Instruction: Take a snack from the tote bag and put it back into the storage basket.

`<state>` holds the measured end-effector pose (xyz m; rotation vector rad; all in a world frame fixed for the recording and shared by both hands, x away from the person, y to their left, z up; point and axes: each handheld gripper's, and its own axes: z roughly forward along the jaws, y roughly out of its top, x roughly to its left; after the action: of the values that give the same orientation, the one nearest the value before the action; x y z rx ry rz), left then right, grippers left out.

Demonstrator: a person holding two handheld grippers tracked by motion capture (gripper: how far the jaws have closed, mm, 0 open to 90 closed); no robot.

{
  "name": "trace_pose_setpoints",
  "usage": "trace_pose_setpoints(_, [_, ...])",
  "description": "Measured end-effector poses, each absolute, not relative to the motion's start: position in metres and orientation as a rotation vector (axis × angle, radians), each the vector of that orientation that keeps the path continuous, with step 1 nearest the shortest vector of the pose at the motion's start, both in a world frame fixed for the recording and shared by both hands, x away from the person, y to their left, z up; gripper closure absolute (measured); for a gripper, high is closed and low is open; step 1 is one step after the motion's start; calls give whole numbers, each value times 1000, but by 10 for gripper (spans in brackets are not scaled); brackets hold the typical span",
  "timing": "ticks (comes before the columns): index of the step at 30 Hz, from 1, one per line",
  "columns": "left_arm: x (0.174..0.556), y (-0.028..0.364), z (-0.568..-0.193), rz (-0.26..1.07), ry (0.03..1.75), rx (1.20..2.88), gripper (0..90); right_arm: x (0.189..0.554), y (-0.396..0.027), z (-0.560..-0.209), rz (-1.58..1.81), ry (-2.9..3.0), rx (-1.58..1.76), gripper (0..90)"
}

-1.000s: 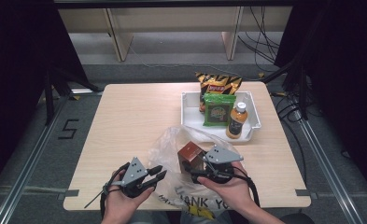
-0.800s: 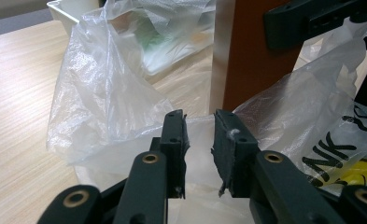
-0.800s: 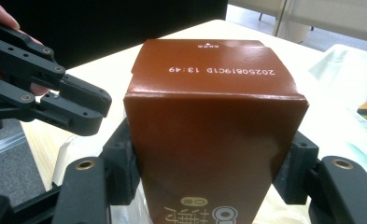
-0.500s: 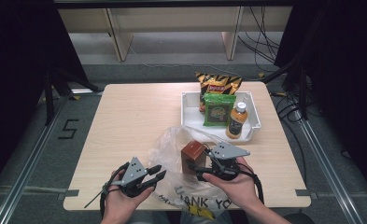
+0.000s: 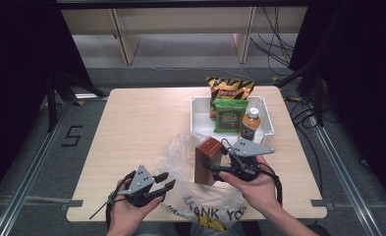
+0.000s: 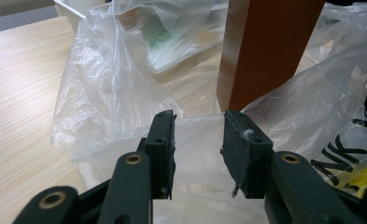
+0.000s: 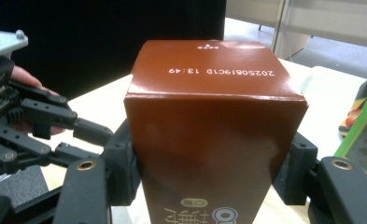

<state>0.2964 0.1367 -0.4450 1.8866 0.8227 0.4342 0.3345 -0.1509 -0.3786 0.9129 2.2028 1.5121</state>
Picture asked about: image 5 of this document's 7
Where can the clear plastic shopping bag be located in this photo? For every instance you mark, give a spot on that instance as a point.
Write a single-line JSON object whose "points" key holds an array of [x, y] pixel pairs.
{"points": [[177, 160]]}

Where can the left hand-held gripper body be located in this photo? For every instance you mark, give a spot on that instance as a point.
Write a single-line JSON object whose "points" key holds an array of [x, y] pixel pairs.
{"points": [[142, 180]]}

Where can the person's left hand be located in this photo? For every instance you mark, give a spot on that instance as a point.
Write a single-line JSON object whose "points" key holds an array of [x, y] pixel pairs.
{"points": [[126, 218]]}

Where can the yellow tape piece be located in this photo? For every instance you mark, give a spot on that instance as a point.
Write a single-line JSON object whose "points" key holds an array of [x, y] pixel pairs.
{"points": [[294, 98]]}

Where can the person's right hand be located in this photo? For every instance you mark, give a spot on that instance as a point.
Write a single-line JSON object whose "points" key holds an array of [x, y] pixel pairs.
{"points": [[257, 191]]}

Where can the beige wooden desk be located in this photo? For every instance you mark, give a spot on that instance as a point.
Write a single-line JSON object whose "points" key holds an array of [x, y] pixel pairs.
{"points": [[180, 19]]}

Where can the green snack packet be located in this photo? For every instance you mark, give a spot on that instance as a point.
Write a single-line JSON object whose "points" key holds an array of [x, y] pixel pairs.
{"points": [[230, 118]]}

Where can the white plastic bin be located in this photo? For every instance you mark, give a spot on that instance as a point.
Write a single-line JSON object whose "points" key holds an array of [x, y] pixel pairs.
{"points": [[202, 121]]}

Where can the orange juice bottle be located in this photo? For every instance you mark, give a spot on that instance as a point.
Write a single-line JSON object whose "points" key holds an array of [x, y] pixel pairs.
{"points": [[250, 124]]}

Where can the black metal stand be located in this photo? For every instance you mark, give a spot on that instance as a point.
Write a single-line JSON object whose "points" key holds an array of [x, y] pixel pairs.
{"points": [[317, 98], [51, 101]]}

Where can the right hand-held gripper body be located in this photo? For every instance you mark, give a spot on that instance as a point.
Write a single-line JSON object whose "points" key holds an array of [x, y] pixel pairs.
{"points": [[249, 149]]}

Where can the black orange chips bag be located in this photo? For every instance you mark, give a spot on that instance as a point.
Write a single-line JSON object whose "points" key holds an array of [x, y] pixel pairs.
{"points": [[230, 88]]}

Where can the aluminium floor rail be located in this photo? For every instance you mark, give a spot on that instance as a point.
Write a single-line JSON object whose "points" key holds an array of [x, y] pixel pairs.
{"points": [[27, 183], [344, 183]]}

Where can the brown carton box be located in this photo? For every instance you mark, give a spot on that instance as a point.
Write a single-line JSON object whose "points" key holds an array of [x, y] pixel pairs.
{"points": [[205, 154]]}

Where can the black curtain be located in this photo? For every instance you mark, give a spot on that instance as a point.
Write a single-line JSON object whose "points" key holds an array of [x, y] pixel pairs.
{"points": [[360, 65], [17, 65]]}

